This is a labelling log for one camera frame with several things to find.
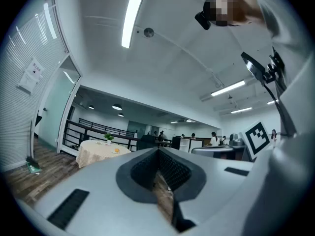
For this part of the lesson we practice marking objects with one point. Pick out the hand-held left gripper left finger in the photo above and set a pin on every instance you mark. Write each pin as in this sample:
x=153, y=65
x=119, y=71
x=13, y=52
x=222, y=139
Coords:
x=125, y=178

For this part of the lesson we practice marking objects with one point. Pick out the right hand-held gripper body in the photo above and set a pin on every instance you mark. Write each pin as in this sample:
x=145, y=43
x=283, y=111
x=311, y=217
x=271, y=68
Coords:
x=257, y=139

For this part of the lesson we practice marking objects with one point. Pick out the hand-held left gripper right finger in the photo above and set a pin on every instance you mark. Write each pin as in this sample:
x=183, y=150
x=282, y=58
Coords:
x=194, y=181

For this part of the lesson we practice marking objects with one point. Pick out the long ceiling light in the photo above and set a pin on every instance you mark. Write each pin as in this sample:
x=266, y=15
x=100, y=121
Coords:
x=133, y=18
x=241, y=110
x=227, y=88

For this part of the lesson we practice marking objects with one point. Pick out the white office cabinet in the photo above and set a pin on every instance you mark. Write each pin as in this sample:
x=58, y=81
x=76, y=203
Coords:
x=184, y=144

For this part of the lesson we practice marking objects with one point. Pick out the potted green plant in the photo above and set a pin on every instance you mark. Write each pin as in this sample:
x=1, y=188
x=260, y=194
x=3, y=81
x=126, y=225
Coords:
x=109, y=137

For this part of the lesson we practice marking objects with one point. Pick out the frosted glass partition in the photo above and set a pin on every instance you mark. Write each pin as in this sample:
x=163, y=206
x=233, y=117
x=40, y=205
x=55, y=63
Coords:
x=135, y=129

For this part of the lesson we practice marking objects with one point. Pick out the black metal railing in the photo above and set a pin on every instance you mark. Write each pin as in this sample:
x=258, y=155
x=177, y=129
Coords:
x=105, y=126

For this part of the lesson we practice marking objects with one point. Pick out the wooden-topped black railing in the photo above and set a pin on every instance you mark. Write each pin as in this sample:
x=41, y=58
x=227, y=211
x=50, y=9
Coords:
x=85, y=134

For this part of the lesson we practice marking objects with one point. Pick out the black pendant lamp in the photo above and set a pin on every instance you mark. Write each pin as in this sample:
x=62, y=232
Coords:
x=116, y=106
x=91, y=106
x=120, y=114

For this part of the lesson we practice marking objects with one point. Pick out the black chest-mounted device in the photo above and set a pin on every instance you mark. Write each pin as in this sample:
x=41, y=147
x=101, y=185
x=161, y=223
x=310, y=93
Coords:
x=253, y=66

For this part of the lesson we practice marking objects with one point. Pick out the frosted glass door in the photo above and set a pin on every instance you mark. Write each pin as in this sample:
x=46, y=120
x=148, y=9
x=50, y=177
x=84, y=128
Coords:
x=56, y=107

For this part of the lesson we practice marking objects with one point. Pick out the person's grey shirt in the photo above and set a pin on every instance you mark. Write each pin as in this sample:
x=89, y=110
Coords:
x=290, y=33

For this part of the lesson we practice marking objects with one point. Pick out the white window blinds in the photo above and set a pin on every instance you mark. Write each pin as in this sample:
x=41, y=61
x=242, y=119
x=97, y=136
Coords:
x=14, y=107

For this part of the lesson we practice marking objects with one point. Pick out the person's head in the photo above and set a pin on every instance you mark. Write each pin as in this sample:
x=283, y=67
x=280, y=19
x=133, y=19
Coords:
x=246, y=4

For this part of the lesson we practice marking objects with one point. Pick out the paper poster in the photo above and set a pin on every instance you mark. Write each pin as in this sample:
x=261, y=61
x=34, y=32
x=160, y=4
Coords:
x=30, y=75

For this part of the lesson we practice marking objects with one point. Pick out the round smoke detector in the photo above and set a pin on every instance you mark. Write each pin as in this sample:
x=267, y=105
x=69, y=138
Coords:
x=148, y=32

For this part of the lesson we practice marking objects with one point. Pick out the black clamp mount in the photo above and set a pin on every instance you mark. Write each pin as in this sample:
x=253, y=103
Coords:
x=273, y=69

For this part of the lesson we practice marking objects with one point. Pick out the black head camera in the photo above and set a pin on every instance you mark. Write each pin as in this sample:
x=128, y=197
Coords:
x=203, y=20

